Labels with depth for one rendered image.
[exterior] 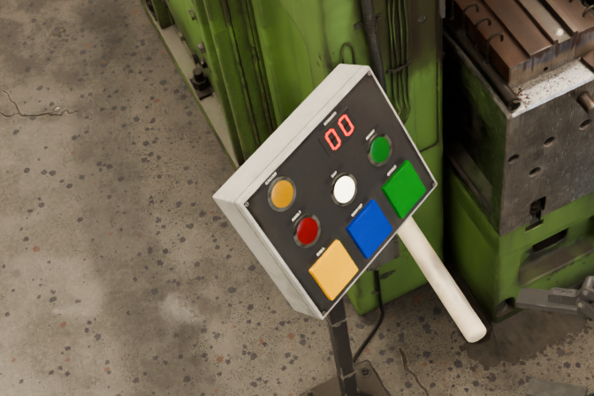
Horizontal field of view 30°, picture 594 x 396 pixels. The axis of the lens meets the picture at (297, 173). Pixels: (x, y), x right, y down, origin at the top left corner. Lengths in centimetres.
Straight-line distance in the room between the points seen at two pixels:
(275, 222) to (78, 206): 158
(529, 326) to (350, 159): 120
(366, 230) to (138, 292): 131
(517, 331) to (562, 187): 56
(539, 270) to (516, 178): 54
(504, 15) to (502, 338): 101
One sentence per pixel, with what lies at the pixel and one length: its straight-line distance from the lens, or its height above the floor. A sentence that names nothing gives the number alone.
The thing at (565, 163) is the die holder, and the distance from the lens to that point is 244.
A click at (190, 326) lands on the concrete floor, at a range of 302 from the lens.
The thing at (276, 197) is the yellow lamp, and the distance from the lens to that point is 178.
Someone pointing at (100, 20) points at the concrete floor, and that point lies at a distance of 375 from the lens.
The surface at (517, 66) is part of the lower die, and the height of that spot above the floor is 97.
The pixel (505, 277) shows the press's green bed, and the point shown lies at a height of 24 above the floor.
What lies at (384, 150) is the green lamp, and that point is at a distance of 192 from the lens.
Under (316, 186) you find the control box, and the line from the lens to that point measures 183.
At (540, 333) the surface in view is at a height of 0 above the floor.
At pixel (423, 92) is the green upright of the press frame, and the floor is 82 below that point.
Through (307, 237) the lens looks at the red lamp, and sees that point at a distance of 183.
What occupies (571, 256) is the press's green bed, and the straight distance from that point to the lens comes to 289.
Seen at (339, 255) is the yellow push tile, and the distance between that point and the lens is 188.
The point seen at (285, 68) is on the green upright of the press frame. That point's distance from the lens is 266.
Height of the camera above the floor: 264
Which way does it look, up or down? 55 degrees down
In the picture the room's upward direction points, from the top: 11 degrees counter-clockwise
